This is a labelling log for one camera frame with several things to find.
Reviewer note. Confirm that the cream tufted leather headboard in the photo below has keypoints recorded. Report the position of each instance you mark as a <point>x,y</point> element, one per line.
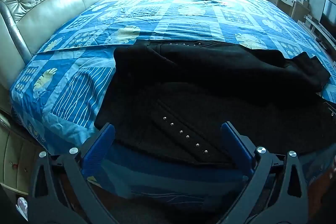
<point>52,1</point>

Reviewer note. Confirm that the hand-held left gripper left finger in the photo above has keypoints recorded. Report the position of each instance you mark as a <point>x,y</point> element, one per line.
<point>98,150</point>

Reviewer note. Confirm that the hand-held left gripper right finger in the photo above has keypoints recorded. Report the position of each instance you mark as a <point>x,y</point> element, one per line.
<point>236,145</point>

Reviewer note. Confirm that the black studded pants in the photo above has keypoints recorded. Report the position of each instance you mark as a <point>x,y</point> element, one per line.
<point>204,77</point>

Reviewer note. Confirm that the white television stand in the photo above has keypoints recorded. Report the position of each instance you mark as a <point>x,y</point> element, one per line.
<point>319,32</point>

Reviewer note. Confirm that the blue patterned bed sheet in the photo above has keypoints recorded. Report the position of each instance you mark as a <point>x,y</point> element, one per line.
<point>162,19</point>

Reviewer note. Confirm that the flat screen television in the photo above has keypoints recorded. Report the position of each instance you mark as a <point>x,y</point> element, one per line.
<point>329,16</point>

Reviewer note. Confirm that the cream vanity dresser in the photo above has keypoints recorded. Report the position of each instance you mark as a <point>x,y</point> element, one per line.
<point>286,2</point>

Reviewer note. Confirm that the cream bedside cabinet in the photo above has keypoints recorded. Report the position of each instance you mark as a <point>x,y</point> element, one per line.
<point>13,155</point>

